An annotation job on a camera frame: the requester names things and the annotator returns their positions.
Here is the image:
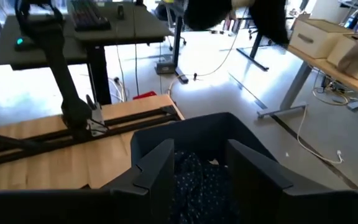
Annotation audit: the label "black desk leg frame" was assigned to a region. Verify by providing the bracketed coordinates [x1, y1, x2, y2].
[236, 30, 270, 72]

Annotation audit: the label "navy dotted garment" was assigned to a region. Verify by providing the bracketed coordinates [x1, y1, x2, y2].
[169, 151, 241, 224]

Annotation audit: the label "plain beige storage box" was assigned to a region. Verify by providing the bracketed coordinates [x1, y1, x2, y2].
[327, 32, 358, 81]

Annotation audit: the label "beige floor cable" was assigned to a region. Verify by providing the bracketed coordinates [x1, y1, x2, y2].
[166, 9, 249, 98]

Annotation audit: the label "beige storage box with handle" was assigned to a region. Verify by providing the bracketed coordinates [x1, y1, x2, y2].
[288, 18, 353, 60]

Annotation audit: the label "black aluminium rail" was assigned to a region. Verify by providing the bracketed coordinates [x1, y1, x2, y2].
[0, 105, 180, 156]
[0, 113, 182, 170]

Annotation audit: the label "tangled cables under table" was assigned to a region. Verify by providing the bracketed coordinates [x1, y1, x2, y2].
[311, 80, 351, 106]

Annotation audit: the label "black desk pole leg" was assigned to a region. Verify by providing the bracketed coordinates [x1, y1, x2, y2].
[172, 14, 190, 85]

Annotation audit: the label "wooden table with grey legs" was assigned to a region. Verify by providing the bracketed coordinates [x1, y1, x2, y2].
[256, 45, 358, 119]

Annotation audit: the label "black hanging cloth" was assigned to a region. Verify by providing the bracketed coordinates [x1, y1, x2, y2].
[248, 0, 291, 46]
[183, 0, 233, 32]

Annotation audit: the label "red flat object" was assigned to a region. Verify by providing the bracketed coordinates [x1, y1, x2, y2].
[132, 90, 157, 101]

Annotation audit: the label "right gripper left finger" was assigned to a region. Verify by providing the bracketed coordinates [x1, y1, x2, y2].
[101, 139, 176, 224]

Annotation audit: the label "black keyboard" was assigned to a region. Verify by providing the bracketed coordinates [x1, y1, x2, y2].
[69, 0, 112, 32]

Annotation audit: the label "white floor cable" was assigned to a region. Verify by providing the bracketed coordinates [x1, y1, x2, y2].
[296, 105, 344, 165]

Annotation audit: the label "grey floor power box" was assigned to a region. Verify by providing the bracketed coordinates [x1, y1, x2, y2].
[155, 62, 177, 75]

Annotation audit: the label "navy white striped fabric bin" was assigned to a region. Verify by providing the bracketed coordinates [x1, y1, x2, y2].
[131, 111, 278, 190]

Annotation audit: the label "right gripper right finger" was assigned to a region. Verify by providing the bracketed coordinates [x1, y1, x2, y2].
[227, 139, 294, 224]

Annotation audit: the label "black standing desk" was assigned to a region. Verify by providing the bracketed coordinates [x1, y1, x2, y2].
[0, 0, 174, 106]

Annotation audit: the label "black mouse with teal light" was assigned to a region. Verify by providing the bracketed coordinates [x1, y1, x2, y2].
[13, 35, 37, 52]

